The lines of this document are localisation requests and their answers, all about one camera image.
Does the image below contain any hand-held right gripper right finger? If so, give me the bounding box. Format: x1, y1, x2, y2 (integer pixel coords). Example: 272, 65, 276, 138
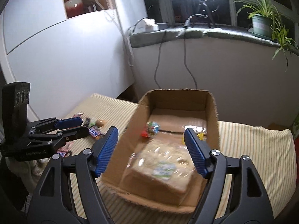
183, 128, 275, 224

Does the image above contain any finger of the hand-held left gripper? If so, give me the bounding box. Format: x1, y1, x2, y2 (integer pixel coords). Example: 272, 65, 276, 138
28, 125, 90, 154
28, 117, 83, 134

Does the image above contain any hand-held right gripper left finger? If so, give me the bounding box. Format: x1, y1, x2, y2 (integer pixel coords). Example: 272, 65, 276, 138
29, 126, 119, 224

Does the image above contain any cardboard box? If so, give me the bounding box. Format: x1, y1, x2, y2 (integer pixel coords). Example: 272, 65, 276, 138
99, 88, 221, 215

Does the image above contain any red white snack bar packet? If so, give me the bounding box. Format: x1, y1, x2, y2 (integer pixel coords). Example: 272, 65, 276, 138
56, 148, 73, 158

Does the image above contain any clear wrapped bread block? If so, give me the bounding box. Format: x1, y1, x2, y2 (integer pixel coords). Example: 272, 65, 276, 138
126, 139, 199, 203

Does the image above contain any striped bed sheet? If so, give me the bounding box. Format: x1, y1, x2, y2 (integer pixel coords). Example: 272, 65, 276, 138
23, 93, 296, 224

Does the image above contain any white wardrobe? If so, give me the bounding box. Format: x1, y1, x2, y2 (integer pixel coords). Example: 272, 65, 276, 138
0, 0, 137, 119

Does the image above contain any grey windowsill cushion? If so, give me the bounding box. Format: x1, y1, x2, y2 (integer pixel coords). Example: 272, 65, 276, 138
130, 27, 299, 55

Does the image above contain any white power strip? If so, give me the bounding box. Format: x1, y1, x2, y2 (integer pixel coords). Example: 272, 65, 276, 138
143, 19, 160, 32

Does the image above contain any black gooseneck holder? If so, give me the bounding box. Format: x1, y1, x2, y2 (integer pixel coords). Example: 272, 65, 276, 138
184, 13, 209, 29

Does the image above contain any black tripod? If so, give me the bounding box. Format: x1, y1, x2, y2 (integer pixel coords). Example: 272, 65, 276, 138
193, 0, 217, 29

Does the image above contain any potted spider plant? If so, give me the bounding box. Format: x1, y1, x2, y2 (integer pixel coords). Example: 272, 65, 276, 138
234, 0, 297, 72

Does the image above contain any dark power cable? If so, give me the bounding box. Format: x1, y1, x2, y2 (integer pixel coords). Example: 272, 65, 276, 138
154, 31, 167, 88
183, 31, 198, 89

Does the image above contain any white cable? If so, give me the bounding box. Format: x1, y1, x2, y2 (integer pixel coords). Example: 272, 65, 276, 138
126, 17, 149, 69

